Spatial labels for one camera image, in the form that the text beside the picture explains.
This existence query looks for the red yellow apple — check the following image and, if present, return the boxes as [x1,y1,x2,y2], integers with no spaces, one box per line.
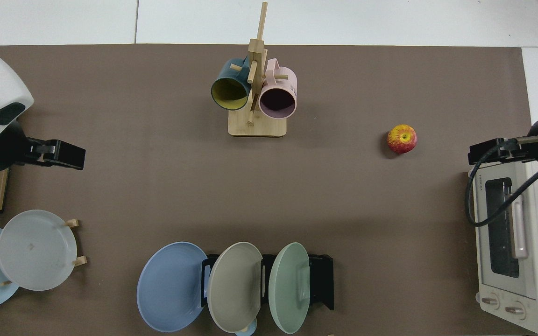
[387,124,418,154]

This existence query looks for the wooden mug stand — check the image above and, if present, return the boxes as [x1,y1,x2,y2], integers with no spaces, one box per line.
[228,1,287,138]

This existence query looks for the pink mug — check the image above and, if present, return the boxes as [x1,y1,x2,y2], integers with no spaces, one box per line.
[258,58,297,119]

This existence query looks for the beige plate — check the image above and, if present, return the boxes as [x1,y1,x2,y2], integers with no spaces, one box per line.
[207,242,264,333]

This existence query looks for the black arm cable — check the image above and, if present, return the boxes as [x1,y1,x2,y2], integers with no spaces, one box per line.
[465,140,538,227]

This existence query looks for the grey plate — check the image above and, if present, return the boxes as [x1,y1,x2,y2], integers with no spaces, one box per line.
[0,210,78,292]

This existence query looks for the wooden plate rack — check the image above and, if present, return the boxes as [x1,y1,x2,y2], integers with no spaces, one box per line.
[0,218,87,286]

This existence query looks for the black dish rack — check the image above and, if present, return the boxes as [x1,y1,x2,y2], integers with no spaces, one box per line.
[200,253,334,311]

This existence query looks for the pale green plate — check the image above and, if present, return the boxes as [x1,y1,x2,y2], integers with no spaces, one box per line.
[268,242,311,335]

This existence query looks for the brown table cloth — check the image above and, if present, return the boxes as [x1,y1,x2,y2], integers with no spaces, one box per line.
[0,44,532,336]

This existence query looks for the dark teal mug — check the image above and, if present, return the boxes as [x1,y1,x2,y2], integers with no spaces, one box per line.
[211,57,252,111]

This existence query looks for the small blue round thing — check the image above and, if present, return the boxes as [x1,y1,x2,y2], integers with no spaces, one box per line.
[234,318,257,336]

